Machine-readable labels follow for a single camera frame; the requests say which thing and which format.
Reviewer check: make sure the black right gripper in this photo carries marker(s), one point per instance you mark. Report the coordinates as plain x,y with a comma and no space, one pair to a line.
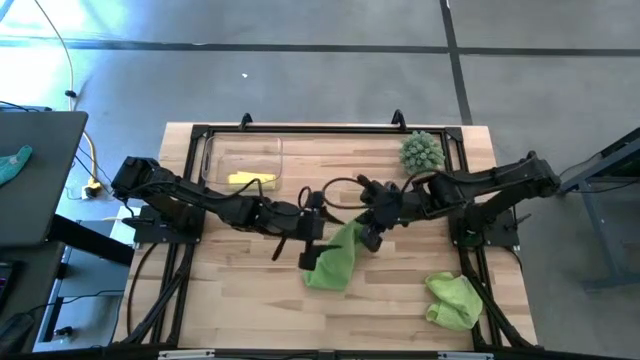
392,207

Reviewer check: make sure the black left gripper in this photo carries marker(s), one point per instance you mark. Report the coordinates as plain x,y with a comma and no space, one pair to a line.
292,222

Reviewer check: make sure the yellow microfiber towel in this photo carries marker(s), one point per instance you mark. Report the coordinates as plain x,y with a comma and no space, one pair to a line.
250,180

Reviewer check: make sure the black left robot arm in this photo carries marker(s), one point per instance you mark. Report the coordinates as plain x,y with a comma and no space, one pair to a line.
200,200

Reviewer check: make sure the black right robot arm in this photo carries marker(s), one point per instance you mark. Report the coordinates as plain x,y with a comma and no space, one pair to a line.
500,185

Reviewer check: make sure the clear plastic basket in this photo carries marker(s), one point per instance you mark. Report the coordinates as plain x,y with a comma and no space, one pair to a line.
240,150

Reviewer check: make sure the light green microfiber towel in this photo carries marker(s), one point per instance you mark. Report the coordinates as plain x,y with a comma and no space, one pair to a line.
455,305

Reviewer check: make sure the artificial potted plant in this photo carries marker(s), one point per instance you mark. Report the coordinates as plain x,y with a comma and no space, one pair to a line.
421,152

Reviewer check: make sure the black desk crossbar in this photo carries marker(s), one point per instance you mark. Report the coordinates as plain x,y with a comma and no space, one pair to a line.
90,240

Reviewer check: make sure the black grey equipment stand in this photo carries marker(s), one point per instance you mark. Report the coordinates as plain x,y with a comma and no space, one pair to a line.
600,170

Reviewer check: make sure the dark grey side desk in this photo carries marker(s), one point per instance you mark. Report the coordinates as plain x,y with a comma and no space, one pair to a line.
40,190

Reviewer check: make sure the teal cloth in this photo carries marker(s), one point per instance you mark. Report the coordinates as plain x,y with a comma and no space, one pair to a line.
12,165

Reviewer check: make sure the black aluminium table frame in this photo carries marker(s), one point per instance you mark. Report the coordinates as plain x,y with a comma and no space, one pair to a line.
325,129

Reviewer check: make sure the black frame clamp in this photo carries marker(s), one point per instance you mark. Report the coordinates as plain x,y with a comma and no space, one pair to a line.
399,120
246,120

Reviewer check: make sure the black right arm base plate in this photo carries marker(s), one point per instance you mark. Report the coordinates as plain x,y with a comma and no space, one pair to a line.
495,237

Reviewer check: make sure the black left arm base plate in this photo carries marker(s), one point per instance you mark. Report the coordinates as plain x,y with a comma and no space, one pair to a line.
150,232

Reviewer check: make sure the silver edge bracket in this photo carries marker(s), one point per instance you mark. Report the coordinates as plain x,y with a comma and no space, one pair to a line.
185,354
465,356

